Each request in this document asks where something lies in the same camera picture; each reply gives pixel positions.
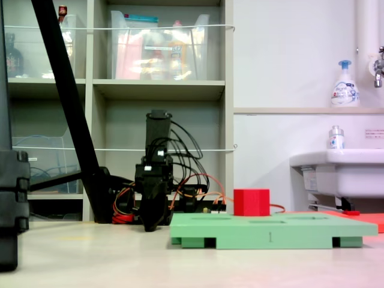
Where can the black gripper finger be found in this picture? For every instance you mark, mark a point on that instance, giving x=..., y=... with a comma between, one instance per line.
x=147, y=204
x=160, y=201

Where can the red octagonal pillar block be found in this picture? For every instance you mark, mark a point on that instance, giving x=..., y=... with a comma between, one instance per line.
x=252, y=202

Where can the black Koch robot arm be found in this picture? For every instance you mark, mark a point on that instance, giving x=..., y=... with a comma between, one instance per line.
x=159, y=132

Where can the black table clamp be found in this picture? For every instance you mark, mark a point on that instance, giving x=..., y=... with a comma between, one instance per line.
x=189, y=204

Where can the small circuit board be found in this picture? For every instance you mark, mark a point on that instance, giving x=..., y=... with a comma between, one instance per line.
x=217, y=210

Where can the beige shelf unit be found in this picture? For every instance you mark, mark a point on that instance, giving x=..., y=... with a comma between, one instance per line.
x=159, y=90

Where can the green shape sorter board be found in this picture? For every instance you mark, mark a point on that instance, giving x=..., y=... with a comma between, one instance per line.
x=240, y=234

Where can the thin black tripod brace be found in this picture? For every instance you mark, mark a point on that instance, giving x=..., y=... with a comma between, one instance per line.
x=54, y=181

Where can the thick black tripod leg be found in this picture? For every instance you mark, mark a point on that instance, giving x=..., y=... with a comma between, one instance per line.
x=69, y=99

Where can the low clear storage bin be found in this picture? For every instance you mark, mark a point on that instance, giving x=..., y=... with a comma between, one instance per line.
x=39, y=156

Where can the yellow bottle with pink cap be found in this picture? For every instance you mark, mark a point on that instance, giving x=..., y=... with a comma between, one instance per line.
x=177, y=54

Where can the large clear storage bin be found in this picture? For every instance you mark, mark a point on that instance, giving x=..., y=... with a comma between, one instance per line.
x=198, y=54

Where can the blue topped clear pouch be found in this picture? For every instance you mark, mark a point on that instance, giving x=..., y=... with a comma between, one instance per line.
x=144, y=19

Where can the dark grey upright pole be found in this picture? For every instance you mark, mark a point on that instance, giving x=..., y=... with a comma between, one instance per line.
x=4, y=90

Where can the dark glass bottle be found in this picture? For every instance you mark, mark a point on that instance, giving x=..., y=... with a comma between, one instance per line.
x=13, y=60

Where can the small clear bottle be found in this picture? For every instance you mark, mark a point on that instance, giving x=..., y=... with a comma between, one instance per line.
x=336, y=139

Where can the brown bottle neck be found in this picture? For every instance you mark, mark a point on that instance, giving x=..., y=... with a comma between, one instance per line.
x=62, y=12

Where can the small red clamp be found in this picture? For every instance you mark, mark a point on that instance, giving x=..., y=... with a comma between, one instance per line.
x=351, y=213

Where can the white sink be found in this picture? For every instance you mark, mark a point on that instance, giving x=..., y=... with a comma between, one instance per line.
x=354, y=177

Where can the white foam soap bottle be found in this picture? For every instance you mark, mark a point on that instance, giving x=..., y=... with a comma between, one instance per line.
x=345, y=93

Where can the white vertical pipe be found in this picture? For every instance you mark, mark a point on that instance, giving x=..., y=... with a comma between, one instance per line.
x=363, y=30

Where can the red printed base mount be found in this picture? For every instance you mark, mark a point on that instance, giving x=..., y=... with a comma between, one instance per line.
x=121, y=218

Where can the metal sink rail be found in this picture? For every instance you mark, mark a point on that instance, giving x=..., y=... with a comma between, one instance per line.
x=324, y=207

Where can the black sink bracket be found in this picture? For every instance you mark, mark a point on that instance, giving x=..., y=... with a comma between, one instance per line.
x=346, y=205

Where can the pink wall label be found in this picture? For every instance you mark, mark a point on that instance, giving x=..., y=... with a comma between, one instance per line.
x=375, y=133

